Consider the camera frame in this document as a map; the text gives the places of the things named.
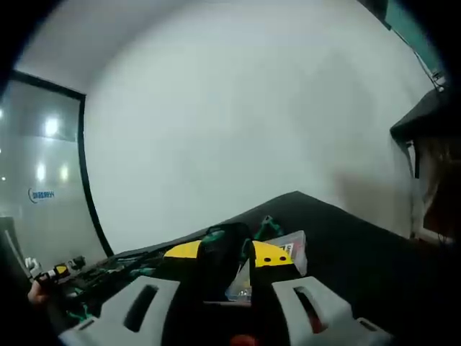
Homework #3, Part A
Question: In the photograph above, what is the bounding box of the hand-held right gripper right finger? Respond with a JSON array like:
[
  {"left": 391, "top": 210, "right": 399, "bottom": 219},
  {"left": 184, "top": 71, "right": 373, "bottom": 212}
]
[{"left": 250, "top": 239, "right": 394, "bottom": 346}]

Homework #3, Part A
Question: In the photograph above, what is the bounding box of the teal wall board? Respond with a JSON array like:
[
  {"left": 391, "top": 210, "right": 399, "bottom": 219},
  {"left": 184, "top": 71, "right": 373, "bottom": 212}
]
[{"left": 382, "top": 0, "right": 449, "bottom": 93}]

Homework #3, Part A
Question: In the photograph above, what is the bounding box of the green handled pliers tool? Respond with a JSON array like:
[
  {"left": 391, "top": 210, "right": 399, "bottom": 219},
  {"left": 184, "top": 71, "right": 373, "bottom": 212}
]
[{"left": 254, "top": 215, "right": 285, "bottom": 239}]

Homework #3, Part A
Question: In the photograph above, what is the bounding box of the person's left hand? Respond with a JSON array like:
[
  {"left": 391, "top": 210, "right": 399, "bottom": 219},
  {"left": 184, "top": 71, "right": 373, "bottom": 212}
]
[{"left": 27, "top": 280, "right": 53, "bottom": 306}]

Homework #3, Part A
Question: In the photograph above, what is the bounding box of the black green handled tool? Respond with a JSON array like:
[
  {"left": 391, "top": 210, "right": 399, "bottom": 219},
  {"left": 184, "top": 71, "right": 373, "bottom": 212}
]
[{"left": 200, "top": 222, "right": 255, "bottom": 303}]

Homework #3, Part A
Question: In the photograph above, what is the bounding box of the black framed glass partition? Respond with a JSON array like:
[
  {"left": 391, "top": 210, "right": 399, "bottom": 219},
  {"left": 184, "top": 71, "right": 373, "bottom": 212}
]
[{"left": 0, "top": 69, "right": 115, "bottom": 257}]

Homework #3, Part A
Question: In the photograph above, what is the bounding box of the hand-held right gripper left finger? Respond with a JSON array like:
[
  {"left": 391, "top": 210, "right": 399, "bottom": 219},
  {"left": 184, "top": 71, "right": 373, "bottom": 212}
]
[{"left": 59, "top": 240, "right": 207, "bottom": 346}]

